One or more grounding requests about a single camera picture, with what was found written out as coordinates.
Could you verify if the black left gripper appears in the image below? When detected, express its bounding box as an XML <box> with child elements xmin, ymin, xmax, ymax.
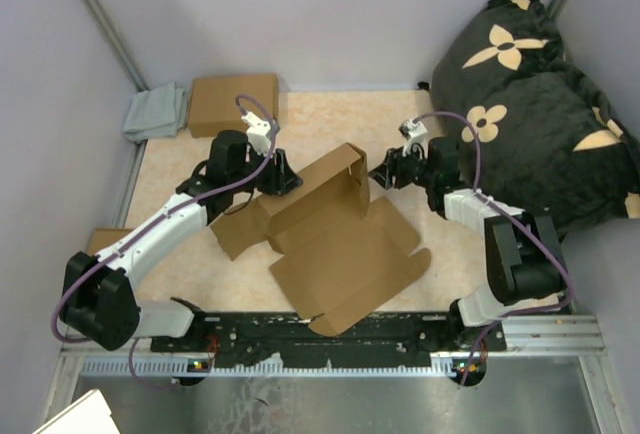
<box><xmin>230</xmin><ymin>144</ymin><xmax>302</xmax><ymax>197</ymax></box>

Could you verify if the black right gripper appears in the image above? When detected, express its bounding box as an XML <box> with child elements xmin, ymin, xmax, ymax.
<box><xmin>369</xmin><ymin>141</ymin><xmax>437</xmax><ymax>191</ymax></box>

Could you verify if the brown cardboard box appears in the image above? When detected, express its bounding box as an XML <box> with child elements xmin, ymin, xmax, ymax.
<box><xmin>211</xmin><ymin>143</ymin><xmax>431</xmax><ymax>337</ymax></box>
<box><xmin>187</xmin><ymin>73</ymin><xmax>279</xmax><ymax>138</ymax></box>

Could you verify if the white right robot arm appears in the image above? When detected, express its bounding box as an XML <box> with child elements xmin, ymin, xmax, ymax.
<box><xmin>369</xmin><ymin>137</ymin><xmax>567</xmax><ymax>350</ymax></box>

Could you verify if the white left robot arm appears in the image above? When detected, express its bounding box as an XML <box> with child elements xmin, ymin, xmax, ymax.
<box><xmin>51</xmin><ymin>128</ymin><xmax>302</xmax><ymax>351</ymax></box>

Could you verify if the folded brown cardboard box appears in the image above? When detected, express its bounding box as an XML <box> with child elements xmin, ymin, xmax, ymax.
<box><xmin>187</xmin><ymin>73</ymin><xmax>279</xmax><ymax>138</ymax></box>

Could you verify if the grey folded cloth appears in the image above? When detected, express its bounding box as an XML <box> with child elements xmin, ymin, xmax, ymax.
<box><xmin>123</xmin><ymin>82</ymin><xmax>187</xmax><ymax>142</ymax></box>

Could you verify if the black floral pillow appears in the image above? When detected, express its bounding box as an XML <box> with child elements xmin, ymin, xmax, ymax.
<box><xmin>429</xmin><ymin>0</ymin><xmax>639</xmax><ymax>234</ymax></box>

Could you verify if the white board corner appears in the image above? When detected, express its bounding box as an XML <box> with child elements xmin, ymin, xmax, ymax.
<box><xmin>36</xmin><ymin>389</ymin><xmax>120</xmax><ymax>434</ymax></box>

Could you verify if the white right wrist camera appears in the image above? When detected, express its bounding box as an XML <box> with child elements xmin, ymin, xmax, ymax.
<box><xmin>398</xmin><ymin>119</ymin><xmax>428</xmax><ymax>157</ymax></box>

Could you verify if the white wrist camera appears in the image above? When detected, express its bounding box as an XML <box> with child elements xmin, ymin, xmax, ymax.
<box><xmin>241</xmin><ymin>111</ymin><xmax>280</xmax><ymax>157</ymax></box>
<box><xmin>398</xmin><ymin>119</ymin><xmax>428</xmax><ymax>157</ymax></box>

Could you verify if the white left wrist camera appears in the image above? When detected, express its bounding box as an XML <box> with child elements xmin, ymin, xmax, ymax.
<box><xmin>241</xmin><ymin>111</ymin><xmax>280</xmax><ymax>157</ymax></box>

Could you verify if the aluminium frame rail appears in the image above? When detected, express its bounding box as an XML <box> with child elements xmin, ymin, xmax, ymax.
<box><xmin>42</xmin><ymin>312</ymin><xmax>632</xmax><ymax>433</ymax></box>

